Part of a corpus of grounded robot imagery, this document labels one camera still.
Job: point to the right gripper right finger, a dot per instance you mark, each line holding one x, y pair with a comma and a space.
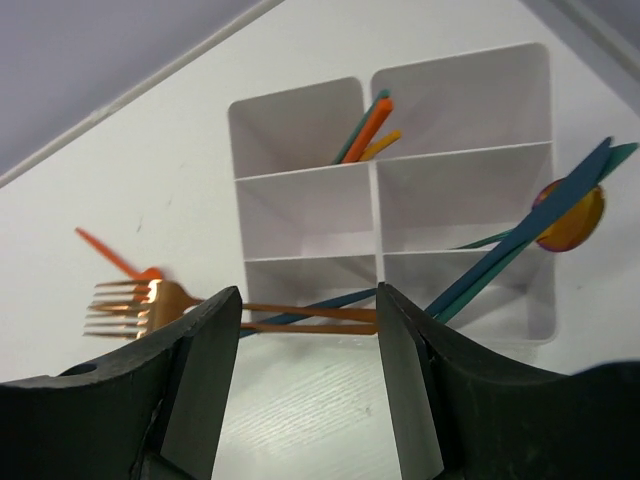
461, 410

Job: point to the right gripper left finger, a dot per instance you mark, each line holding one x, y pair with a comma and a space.
158, 403

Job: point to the orange plastic spoon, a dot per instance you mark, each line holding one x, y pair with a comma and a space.
151, 273

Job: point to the blue plastic knife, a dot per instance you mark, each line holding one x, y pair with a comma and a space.
525, 225

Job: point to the copper metal spoon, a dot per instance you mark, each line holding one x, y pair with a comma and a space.
574, 227

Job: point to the orange stick utensil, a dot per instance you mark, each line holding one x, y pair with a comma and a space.
378, 146

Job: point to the teal plastic fork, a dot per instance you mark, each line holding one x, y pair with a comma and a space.
384, 93

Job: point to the teal plastic knife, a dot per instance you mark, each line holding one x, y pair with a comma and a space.
500, 270

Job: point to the orange plastic fork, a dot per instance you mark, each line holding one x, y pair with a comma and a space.
380, 112

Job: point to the white divided container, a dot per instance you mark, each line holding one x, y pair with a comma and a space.
476, 149

